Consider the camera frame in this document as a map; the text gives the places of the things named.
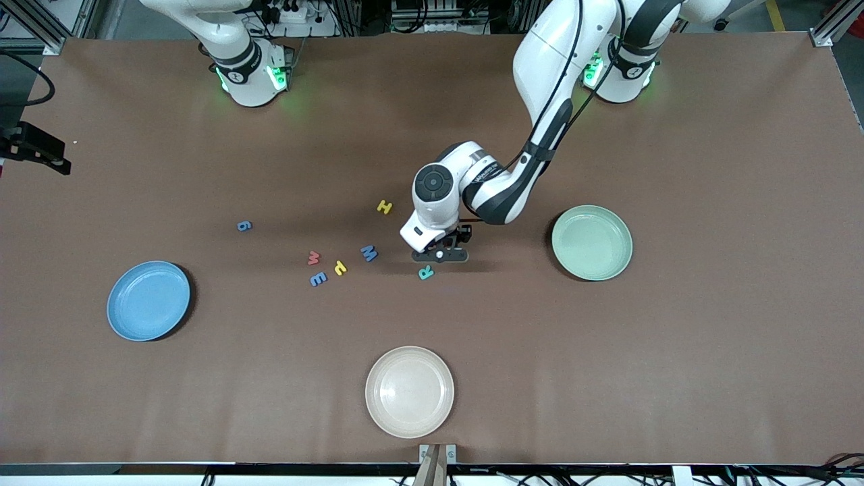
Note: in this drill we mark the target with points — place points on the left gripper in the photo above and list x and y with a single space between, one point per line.
463 234

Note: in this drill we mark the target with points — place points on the teal foam letter R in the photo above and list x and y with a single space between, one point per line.
424 273

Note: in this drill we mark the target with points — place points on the yellow foam letter H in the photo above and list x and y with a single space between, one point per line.
385 207

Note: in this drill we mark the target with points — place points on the blue foam capital letter M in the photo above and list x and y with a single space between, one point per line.
368 251

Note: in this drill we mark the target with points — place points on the blue foam small letter m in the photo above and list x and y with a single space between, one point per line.
318 279

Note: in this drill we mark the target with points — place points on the red foam letter w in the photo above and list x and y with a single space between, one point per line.
313 259

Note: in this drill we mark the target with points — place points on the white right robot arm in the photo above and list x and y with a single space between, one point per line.
246 81

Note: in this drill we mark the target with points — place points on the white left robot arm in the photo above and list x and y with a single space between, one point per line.
540 61

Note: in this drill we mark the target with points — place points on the yellow foam letter r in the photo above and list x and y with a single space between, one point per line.
341 270

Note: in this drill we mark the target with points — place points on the pale green round plate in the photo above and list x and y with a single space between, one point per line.
592 243

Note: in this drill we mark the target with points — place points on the beige round plate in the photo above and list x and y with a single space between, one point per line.
410 391

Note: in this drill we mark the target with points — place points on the blue round plate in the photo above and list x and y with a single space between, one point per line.
148 300

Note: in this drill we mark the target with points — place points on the white equipment rack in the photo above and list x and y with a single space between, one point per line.
439 23

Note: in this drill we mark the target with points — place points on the white power strip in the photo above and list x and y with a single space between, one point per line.
317 30

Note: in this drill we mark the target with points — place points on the black caster wheel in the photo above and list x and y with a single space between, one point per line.
722 25

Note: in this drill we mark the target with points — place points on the aluminium frame profile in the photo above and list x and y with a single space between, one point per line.
833 27
40 27

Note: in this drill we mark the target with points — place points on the metal table edge bracket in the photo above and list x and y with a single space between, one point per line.
437 466

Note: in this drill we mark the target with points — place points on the table edge rail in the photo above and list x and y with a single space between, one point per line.
135 467

